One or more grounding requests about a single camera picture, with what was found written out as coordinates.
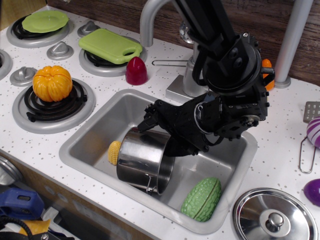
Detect green plastic plate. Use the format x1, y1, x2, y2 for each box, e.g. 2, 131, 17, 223
21, 10, 69, 34

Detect silver wire utensil handle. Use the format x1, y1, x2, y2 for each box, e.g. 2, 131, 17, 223
151, 59, 188, 67

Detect silver slotted spoon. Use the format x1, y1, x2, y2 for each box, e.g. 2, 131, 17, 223
179, 21, 194, 44

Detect black cable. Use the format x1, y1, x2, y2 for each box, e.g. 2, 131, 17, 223
0, 214, 32, 240

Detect silver stove knob middle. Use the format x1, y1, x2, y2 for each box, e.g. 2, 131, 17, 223
46, 41, 74, 61

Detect back right stove burner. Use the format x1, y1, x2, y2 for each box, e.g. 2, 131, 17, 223
79, 37, 147, 77

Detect stainless steel pot lid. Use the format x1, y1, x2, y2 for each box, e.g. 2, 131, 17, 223
232, 188, 319, 240

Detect silver metal spatula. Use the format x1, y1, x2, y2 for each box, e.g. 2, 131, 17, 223
303, 101, 320, 123

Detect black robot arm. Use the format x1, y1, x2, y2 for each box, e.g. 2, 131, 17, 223
137, 0, 275, 157

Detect silver stove knob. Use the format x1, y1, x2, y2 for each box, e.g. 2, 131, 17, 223
9, 66, 38, 87
77, 20, 100, 38
46, 41, 74, 61

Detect orange toy carrot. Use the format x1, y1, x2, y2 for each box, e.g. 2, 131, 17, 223
262, 59, 275, 91

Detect green plastic cutting board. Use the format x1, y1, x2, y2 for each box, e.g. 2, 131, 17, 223
78, 28, 143, 65

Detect grey vertical pole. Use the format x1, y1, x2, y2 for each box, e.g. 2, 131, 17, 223
274, 0, 314, 89

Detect blue plastic tool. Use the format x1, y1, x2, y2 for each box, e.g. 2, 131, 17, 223
0, 188, 45, 220

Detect silver stove knob back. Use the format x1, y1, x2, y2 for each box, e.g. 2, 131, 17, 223
77, 20, 100, 38

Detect yellow cloth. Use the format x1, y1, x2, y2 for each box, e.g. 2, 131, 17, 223
23, 219, 51, 235

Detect yellow toy corn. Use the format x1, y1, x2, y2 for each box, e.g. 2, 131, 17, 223
108, 140, 121, 166

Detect purple striped toy egg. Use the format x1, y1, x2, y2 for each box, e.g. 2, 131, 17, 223
306, 116, 320, 149

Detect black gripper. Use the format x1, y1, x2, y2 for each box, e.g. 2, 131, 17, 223
137, 99, 210, 157

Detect dark red toy vegetable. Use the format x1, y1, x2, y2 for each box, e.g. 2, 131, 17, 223
125, 57, 148, 86

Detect front left stove burner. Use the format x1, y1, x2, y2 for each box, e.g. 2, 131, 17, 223
12, 78, 96, 134

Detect back left stove burner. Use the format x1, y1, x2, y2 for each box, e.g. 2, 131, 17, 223
6, 15, 70, 49

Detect wire handle loop right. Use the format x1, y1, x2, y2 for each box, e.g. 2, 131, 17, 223
298, 136, 317, 174

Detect stove burner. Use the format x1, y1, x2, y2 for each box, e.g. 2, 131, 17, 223
6, 15, 70, 49
12, 78, 96, 134
79, 37, 147, 77
0, 49, 13, 80

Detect silver round oven knob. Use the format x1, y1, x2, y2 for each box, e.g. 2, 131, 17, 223
0, 156, 23, 186

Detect green toy bitter melon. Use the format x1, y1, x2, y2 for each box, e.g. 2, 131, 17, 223
180, 177, 222, 222

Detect silver stove knob front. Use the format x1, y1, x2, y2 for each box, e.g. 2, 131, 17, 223
9, 66, 38, 87

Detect stainless steel sink basin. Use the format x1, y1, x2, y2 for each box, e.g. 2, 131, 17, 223
59, 89, 258, 234

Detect purple toy eggplant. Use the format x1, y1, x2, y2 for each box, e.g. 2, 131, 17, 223
303, 178, 320, 207

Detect silver toy faucet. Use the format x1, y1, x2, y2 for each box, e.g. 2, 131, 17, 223
139, 0, 209, 103

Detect orange toy pumpkin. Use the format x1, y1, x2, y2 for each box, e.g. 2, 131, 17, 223
32, 65, 73, 102

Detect far left stove burner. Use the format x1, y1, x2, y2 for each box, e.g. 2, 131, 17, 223
0, 49, 13, 80

